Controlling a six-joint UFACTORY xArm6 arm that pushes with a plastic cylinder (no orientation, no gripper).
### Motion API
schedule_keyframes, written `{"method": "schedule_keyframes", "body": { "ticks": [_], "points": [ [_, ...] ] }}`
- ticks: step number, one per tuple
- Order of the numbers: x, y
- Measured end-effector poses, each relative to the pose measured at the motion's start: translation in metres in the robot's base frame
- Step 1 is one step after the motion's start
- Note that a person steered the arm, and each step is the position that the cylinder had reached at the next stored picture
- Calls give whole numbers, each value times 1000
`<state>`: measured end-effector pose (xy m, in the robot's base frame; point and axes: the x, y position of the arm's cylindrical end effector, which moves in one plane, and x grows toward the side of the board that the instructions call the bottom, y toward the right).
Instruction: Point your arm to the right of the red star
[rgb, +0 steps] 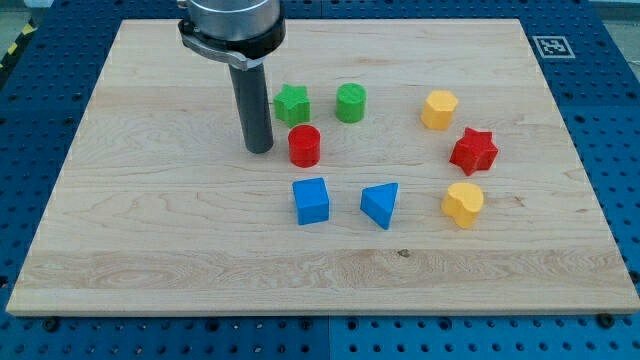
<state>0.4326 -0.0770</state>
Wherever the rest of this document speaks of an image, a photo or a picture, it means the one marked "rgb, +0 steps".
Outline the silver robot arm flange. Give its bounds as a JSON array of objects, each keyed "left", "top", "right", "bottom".
[{"left": 177, "top": 0, "right": 286, "bottom": 71}]

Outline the green star block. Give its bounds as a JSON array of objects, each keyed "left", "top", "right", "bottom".
[{"left": 273, "top": 84, "right": 311, "bottom": 128}]

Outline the red star block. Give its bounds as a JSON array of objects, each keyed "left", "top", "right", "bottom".
[{"left": 449, "top": 127, "right": 499, "bottom": 176}]

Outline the blue cube block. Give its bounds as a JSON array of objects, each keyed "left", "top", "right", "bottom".
[{"left": 292, "top": 178, "right": 330, "bottom": 225}]

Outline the red cylinder block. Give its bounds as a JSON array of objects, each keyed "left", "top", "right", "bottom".
[{"left": 288, "top": 125, "right": 321, "bottom": 168}]

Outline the blue triangular prism block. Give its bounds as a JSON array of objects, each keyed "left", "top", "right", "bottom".
[{"left": 360, "top": 183, "right": 399, "bottom": 230}]

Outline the green cylinder block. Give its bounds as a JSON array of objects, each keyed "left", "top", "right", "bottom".
[{"left": 336, "top": 83, "right": 367, "bottom": 123}]

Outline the light wooden board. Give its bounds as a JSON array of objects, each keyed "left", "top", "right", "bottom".
[{"left": 7, "top": 19, "right": 639, "bottom": 317}]

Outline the dark grey cylindrical pointer rod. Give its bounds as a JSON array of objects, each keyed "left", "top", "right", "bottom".
[{"left": 229, "top": 64, "right": 274, "bottom": 154}]

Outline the yellow hexagon block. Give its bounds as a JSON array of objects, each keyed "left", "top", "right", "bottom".
[{"left": 421, "top": 90, "right": 459, "bottom": 130}]

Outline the yellow heart block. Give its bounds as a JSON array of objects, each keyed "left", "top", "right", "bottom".
[{"left": 441, "top": 182, "right": 484, "bottom": 229}]

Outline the white fiducial marker tag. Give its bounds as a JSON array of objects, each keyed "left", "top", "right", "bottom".
[{"left": 532, "top": 35, "right": 575, "bottom": 59}]

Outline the yellow black hazard tape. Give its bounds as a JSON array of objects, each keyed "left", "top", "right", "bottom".
[{"left": 1, "top": 20, "right": 37, "bottom": 72}]

